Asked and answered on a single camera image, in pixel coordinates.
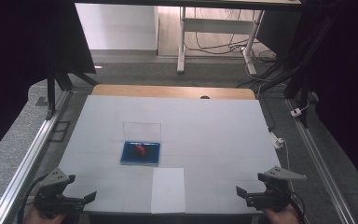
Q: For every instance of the white desk frame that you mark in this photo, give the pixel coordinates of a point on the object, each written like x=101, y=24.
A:
x=217, y=26

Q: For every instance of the blue ink pad box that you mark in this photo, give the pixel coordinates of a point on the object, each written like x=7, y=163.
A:
x=140, y=154

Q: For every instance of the black curtain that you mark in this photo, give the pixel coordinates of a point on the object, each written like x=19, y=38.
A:
x=348, y=77
x=18, y=62

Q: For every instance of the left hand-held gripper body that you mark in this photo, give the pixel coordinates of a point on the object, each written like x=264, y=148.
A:
x=51, y=193

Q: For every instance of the white paper sheet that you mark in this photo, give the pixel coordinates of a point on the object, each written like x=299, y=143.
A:
x=168, y=191

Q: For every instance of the person's left hand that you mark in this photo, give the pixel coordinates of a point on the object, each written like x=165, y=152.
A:
x=43, y=219

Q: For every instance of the white table cover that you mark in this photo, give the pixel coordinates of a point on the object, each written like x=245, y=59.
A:
x=199, y=133

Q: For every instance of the person's right hand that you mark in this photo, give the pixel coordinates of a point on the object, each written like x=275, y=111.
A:
x=281, y=217

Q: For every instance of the white plug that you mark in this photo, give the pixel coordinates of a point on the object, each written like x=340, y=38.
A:
x=296, y=112

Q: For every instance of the wooden table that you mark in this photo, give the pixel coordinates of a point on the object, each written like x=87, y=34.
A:
x=167, y=91

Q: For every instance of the black metal stand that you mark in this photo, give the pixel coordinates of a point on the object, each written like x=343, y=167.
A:
x=298, y=74
x=56, y=87

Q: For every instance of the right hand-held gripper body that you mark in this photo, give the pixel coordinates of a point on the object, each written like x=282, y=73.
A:
x=275, y=196

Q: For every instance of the aluminium rail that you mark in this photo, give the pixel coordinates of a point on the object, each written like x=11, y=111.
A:
x=28, y=158
x=320, y=168

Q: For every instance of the white cabinet panel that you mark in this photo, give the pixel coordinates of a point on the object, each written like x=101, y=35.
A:
x=116, y=26

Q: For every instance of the red stamp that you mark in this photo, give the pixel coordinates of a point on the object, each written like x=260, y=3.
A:
x=140, y=149

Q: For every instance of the white power adapter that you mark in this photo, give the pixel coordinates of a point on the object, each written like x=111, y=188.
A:
x=277, y=141

